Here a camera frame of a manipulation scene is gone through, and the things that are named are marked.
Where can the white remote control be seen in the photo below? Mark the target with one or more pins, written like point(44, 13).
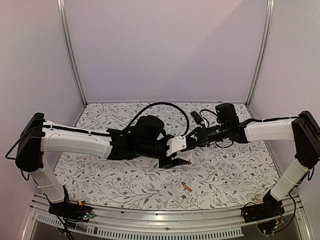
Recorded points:
point(185, 156)

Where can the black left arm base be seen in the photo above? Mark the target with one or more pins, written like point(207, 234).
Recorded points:
point(75, 212)

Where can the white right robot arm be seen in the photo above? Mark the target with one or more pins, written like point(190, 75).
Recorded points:
point(237, 174)

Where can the left aluminium frame post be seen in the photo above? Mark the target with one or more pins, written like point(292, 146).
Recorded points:
point(61, 6)

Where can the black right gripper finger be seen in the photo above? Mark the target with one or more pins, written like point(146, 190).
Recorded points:
point(190, 145)
point(192, 135)

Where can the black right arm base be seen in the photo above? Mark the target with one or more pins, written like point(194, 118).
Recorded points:
point(269, 208)

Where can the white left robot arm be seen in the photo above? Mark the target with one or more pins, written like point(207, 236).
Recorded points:
point(147, 138)

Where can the white battery cover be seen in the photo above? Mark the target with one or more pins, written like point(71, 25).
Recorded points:
point(145, 164)

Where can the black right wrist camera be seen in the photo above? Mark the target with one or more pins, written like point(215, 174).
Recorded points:
point(196, 117)

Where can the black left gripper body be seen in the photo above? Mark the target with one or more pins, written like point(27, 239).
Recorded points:
point(145, 149)

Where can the aluminium front rail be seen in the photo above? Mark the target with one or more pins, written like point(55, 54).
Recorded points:
point(212, 224)

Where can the right aluminium frame post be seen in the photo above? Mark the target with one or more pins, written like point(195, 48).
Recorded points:
point(270, 5)

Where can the aluminium frame post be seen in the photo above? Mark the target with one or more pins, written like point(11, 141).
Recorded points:
point(61, 6)
point(270, 5)

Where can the floral patterned table mat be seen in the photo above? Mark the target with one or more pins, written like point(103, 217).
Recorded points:
point(124, 184)

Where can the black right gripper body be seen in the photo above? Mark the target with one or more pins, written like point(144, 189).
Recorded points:
point(203, 134)

